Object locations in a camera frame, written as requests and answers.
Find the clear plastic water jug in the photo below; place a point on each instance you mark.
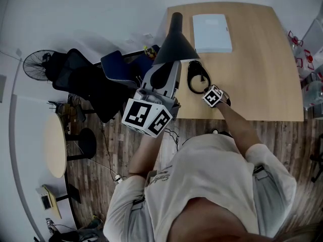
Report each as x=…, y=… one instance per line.
x=314, y=93

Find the flat white box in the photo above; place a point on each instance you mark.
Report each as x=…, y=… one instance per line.
x=212, y=34

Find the person's right forearm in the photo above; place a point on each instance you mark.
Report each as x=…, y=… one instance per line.
x=237, y=125

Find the white power strip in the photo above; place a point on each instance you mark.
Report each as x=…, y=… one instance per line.
x=120, y=178

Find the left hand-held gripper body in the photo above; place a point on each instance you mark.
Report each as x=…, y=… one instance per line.
x=146, y=115

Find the person's right white black shoe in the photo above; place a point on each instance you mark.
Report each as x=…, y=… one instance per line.
x=215, y=131

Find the person's left forearm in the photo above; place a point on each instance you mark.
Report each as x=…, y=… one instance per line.
x=143, y=157

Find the small yellow orange object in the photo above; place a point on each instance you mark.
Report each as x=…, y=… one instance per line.
x=150, y=53

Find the black mesh office chair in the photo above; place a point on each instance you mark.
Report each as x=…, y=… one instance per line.
x=96, y=92

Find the blue fabric chair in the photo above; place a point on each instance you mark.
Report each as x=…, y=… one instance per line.
x=116, y=64

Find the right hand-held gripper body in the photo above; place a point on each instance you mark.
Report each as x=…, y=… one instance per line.
x=213, y=97

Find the black equipment pile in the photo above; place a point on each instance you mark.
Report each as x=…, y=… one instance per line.
x=70, y=234

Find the black wheeled office chair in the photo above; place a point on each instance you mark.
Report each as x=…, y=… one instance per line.
x=318, y=168

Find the round light wooden table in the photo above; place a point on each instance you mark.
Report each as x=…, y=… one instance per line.
x=54, y=145

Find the person's black trousers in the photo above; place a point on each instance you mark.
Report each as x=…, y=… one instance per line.
x=225, y=134

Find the white cabinet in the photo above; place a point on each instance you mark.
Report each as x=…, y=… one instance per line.
x=314, y=39

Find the black desk lamp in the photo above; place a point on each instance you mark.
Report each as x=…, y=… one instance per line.
x=176, y=47

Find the black round stool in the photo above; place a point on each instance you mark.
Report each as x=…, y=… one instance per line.
x=87, y=140

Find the light wooden desk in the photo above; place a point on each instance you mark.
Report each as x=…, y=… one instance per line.
x=265, y=84

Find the black standing fan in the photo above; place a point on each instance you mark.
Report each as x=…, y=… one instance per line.
x=35, y=64

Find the person's beige shirt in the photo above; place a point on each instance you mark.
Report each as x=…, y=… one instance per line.
x=207, y=180

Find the small wooden box device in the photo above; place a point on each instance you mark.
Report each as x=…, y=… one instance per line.
x=50, y=200

